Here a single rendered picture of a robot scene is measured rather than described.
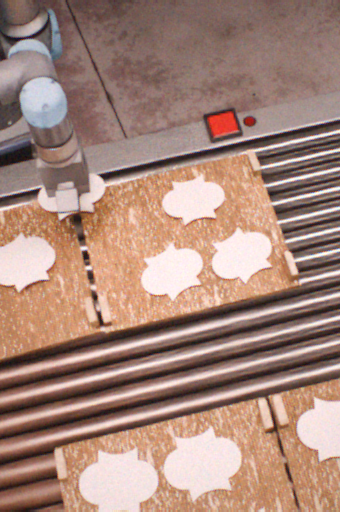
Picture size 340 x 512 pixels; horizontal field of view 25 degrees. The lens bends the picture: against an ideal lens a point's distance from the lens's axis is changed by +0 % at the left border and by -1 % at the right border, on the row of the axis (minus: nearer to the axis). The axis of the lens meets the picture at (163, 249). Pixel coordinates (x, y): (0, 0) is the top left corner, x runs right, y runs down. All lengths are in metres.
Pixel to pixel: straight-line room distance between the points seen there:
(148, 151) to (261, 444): 0.73
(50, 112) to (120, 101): 1.80
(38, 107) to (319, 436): 0.78
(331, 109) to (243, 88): 1.26
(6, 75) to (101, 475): 0.74
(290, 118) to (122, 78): 1.43
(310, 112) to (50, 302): 0.76
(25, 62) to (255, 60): 1.91
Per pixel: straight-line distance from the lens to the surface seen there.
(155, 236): 1.67
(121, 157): 1.82
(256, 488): 1.47
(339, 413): 1.51
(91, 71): 3.24
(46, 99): 1.33
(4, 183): 1.83
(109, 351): 1.58
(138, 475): 1.47
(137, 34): 3.36
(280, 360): 1.57
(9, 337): 1.62
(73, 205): 1.49
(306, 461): 1.49
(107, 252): 1.66
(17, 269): 1.66
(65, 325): 1.60
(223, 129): 1.83
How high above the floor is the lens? 2.38
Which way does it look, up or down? 61 degrees down
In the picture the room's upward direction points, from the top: 8 degrees counter-clockwise
